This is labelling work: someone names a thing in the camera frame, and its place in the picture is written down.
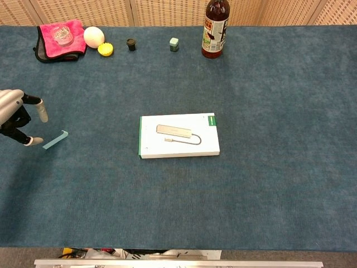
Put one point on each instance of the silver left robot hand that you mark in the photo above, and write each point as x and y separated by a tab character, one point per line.
11	100

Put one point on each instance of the white USB hub box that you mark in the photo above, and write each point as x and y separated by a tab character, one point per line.
178	150

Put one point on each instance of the pink cloth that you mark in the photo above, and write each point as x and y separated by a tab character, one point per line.
79	33

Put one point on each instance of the pale yellow-green block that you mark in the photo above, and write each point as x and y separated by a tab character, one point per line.
174	44

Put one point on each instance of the grey black-trimmed cloth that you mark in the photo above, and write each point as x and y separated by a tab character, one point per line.
40	54

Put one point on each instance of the clear glass dish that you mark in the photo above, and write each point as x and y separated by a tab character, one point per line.
62	36

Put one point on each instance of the pale egg-shaped ball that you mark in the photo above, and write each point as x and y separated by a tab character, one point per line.
94	36

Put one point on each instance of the yellow bottle cap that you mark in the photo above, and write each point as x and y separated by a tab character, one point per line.
105	49

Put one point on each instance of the small black cylinder cap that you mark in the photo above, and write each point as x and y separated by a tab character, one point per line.
131	44

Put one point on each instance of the yellow tag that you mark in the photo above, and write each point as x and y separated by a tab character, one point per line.
67	250

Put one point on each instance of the white plastic bag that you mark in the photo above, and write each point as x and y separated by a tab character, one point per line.
97	254

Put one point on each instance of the woven wicker folding screen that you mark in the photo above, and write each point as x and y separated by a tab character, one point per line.
167	11

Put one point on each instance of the brown labelled bottle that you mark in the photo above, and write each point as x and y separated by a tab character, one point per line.
213	33

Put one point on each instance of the blue felt table cover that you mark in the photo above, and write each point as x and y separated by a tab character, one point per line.
251	181

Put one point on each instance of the aluminium profile rail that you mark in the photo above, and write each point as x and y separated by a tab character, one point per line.
178	263

